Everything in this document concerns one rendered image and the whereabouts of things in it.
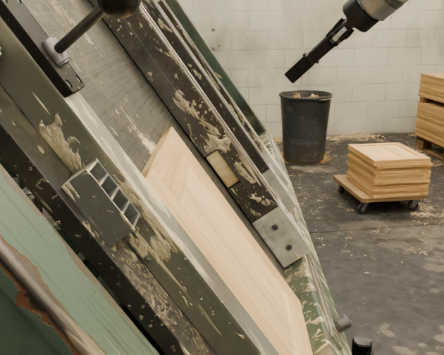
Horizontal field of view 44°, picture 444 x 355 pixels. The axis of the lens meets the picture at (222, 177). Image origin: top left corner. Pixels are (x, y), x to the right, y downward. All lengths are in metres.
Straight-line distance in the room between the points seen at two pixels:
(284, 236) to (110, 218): 0.71
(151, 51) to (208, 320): 0.64
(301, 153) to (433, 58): 2.29
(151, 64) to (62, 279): 0.81
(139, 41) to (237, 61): 5.04
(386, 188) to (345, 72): 2.62
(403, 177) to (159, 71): 3.18
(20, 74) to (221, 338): 0.33
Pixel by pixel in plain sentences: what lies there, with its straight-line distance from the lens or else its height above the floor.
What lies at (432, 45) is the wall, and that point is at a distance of 6.89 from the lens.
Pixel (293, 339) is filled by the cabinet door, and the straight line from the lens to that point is 0.88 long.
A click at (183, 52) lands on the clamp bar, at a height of 1.32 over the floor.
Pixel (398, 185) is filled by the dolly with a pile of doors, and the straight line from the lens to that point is 4.14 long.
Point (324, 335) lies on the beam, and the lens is 0.96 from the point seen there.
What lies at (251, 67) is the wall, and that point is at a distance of 6.16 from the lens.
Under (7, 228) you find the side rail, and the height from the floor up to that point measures 1.31.
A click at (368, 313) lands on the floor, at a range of 2.86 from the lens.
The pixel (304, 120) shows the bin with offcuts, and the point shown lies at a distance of 5.20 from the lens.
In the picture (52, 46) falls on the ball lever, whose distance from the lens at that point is 0.54.
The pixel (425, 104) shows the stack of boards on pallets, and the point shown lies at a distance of 5.99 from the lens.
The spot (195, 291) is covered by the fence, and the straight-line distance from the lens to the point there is 0.57.
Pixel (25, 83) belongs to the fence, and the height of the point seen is 1.35.
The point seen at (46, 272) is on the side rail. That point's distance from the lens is 0.32.
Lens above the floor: 1.42
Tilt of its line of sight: 17 degrees down
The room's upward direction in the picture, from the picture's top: straight up
